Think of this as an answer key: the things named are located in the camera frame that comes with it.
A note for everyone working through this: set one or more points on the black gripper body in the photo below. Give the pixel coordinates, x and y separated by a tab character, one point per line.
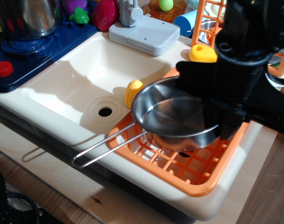
235	87

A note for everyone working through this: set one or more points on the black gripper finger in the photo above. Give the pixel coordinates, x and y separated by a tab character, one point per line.
230	122
213	114

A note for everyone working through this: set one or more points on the stainless steel pan wire handle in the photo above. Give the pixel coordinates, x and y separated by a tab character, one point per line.
169	118

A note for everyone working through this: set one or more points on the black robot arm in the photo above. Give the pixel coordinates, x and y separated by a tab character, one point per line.
252	32

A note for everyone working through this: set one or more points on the orange plastic drying rack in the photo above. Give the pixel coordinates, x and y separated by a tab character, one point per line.
197	174

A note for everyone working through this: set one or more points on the small steel pot behind rack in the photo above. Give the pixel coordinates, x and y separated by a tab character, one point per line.
207	36

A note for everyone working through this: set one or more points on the orange upright grid rack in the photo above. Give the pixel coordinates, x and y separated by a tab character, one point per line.
213	10

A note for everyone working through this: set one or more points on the cream plastic toy sink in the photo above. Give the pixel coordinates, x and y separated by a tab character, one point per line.
72	105

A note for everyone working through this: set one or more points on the yellow toy corn cob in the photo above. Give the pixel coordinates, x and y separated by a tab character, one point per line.
131	91

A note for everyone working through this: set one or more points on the light blue toy cup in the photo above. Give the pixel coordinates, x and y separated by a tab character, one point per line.
186	23

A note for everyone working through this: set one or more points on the grey toy faucet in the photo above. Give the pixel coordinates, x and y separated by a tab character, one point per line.
141	32

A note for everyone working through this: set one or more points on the light green toy egg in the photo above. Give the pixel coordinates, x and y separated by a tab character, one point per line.
166	5

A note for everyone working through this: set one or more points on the orange transparent bowl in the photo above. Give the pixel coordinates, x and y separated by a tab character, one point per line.
169	16

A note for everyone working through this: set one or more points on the magenta toy fruit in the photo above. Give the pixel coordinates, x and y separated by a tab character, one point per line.
105	14

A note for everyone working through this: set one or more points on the purple toy eggplant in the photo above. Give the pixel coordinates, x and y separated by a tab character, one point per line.
75	10

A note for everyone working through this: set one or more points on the blue toy stove top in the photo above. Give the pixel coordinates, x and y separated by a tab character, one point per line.
28	58

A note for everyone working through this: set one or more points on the large stainless steel pot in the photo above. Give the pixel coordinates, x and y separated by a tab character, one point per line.
29	19

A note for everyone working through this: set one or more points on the red stove knob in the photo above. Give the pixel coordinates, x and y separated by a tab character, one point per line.
6	69

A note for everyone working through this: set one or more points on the yellow handled toy knife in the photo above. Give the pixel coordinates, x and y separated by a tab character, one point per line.
204	54

